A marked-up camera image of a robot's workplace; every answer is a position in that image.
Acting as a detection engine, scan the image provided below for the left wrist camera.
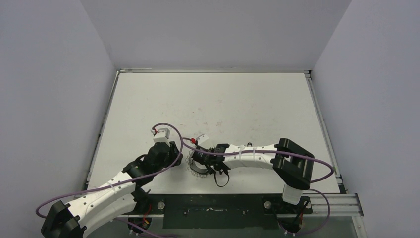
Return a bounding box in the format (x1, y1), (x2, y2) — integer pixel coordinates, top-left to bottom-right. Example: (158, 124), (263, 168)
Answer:
(151, 128), (170, 144)

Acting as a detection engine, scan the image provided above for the aluminium frame rail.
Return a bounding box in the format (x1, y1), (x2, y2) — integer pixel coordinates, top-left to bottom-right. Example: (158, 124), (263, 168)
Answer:
(73, 193), (364, 218)

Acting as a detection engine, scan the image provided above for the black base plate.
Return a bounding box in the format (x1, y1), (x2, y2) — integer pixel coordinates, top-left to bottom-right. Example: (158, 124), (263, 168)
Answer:
(129, 193), (313, 230)

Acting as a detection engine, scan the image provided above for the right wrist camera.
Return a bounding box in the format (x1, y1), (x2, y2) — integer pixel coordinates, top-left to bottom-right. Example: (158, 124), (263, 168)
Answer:
(190, 134), (210, 145)

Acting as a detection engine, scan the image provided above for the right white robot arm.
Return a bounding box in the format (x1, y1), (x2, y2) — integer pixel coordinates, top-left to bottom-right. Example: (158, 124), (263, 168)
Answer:
(190, 138), (314, 213)

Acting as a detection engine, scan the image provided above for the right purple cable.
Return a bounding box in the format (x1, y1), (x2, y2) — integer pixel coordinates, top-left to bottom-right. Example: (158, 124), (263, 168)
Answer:
(181, 137), (335, 235)

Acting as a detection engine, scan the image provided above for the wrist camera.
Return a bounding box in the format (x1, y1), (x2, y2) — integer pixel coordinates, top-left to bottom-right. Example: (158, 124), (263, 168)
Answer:
(190, 134), (210, 145)
(151, 128), (170, 144)

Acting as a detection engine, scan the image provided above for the metal disc with keyrings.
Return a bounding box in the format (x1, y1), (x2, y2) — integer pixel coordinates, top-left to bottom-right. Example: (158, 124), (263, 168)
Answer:
(185, 151), (209, 178)

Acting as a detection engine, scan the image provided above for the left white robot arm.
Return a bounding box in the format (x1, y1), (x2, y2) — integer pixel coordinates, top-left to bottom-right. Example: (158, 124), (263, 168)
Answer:
(41, 141), (182, 238)

